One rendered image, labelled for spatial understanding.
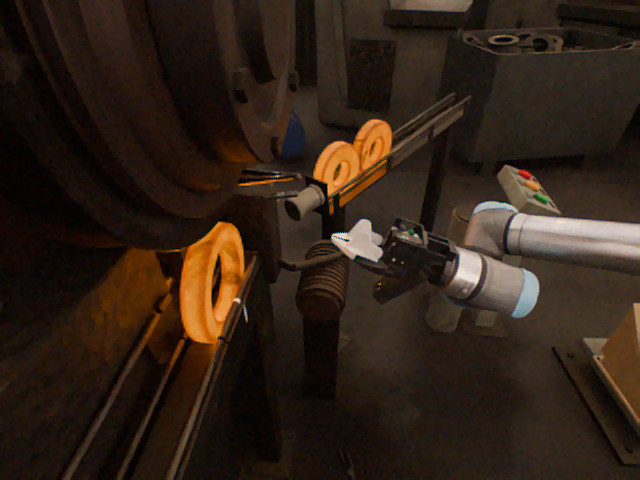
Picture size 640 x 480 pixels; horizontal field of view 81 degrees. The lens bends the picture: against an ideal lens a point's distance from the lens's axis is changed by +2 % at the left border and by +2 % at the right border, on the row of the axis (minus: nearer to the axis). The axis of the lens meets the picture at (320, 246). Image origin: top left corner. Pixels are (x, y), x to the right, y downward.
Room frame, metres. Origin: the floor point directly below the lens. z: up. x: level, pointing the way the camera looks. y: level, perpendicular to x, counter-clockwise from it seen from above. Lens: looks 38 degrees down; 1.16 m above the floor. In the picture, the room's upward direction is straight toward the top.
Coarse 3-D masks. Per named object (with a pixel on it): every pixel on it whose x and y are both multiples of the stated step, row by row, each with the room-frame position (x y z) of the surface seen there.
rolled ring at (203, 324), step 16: (224, 224) 0.47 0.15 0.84; (208, 240) 0.41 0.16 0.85; (224, 240) 0.45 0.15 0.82; (240, 240) 0.51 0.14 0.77; (192, 256) 0.39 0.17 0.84; (208, 256) 0.39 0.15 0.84; (224, 256) 0.49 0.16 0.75; (240, 256) 0.50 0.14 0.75; (192, 272) 0.37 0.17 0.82; (208, 272) 0.38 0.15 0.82; (224, 272) 0.48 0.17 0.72; (240, 272) 0.49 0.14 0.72; (192, 288) 0.36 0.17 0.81; (208, 288) 0.37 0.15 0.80; (224, 288) 0.47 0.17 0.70; (192, 304) 0.34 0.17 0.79; (208, 304) 0.36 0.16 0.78; (224, 304) 0.44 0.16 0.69; (192, 320) 0.34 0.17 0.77; (208, 320) 0.35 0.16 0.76; (192, 336) 0.34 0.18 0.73; (208, 336) 0.34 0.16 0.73
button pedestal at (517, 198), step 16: (496, 176) 1.14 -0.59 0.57; (512, 176) 1.06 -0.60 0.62; (512, 192) 1.00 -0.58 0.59; (544, 192) 1.01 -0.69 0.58; (528, 208) 0.90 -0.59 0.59; (544, 208) 0.90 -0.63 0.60; (512, 256) 0.97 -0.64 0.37; (464, 320) 1.00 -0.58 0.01; (480, 320) 0.97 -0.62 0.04; (496, 320) 1.00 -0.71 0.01; (496, 336) 0.92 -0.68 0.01
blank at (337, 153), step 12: (336, 144) 0.90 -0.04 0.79; (348, 144) 0.92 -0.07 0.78; (324, 156) 0.87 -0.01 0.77; (336, 156) 0.88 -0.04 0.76; (348, 156) 0.91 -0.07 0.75; (324, 168) 0.85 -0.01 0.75; (336, 168) 0.88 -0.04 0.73; (348, 168) 0.92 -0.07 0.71; (324, 180) 0.84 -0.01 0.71; (336, 180) 0.92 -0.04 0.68; (348, 180) 0.92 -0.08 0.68
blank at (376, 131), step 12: (372, 120) 1.03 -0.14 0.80; (360, 132) 0.99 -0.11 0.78; (372, 132) 0.99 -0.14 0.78; (384, 132) 1.03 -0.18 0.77; (360, 144) 0.97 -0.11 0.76; (372, 144) 0.99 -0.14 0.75; (384, 144) 1.04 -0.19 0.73; (360, 156) 0.96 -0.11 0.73; (372, 156) 1.04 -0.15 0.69; (360, 168) 0.96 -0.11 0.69; (372, 168) 1.00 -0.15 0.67
